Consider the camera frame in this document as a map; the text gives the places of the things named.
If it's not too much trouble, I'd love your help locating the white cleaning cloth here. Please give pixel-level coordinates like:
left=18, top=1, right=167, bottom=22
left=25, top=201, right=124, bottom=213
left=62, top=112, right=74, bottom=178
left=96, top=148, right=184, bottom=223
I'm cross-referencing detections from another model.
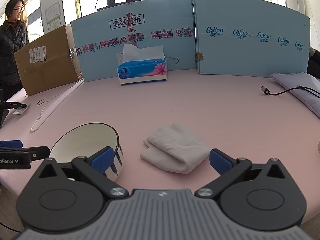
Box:
left=140, top=124, right=210, bottom=174

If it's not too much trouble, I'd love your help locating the light blue cardboard panel right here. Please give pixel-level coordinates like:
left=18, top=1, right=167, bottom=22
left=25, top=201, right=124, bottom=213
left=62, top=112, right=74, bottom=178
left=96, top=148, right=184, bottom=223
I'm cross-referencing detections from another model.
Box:
left=193, top=0, right=310, bottom=77

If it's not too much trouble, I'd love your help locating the light blue cardboard panel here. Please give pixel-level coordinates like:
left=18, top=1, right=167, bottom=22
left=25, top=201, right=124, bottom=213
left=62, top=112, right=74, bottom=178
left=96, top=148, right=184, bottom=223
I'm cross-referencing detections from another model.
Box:
left=193, top=0, right=310, bottom=77
left=71, top=0, right=196, bottom=81

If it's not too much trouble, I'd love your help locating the brown cardboard box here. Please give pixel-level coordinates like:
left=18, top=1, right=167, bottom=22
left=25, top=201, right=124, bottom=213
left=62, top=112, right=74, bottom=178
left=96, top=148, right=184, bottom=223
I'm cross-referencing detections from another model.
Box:
left=14, top=25, right=82, bottom=96

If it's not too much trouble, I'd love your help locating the blue tissue box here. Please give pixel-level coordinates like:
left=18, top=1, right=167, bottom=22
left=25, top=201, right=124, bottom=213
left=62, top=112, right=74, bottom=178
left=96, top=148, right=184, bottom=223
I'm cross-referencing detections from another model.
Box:
left=117, top=44, right=168, bottom=85

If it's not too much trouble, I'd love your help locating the light blue cardboard panel left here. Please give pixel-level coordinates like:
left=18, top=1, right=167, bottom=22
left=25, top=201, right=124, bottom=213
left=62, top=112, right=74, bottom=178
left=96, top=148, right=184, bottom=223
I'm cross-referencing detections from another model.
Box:
left=71, top=0, right=196, bottom=81

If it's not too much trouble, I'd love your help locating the woman in dark jacket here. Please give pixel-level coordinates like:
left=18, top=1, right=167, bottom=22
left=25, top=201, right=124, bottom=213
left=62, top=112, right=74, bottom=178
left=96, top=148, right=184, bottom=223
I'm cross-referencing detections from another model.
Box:
left=0, top=0, right=29, bottom=101

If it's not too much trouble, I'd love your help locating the white ceramic bowl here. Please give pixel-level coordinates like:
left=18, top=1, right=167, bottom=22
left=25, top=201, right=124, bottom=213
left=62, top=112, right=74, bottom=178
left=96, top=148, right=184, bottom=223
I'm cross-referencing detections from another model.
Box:
left=49, top=122, right=124, bottom=183

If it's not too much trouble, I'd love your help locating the white wire clothes hanger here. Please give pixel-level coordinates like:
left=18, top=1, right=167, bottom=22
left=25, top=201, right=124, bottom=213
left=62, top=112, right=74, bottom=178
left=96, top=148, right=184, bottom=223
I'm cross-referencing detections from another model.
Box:
left=30, top=79, right=84, bottom=133

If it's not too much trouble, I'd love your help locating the black usb cable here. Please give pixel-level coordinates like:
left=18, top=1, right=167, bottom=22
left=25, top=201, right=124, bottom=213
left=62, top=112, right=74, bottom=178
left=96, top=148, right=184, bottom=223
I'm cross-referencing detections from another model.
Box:
left=260, top=85, right=320, bottom=96

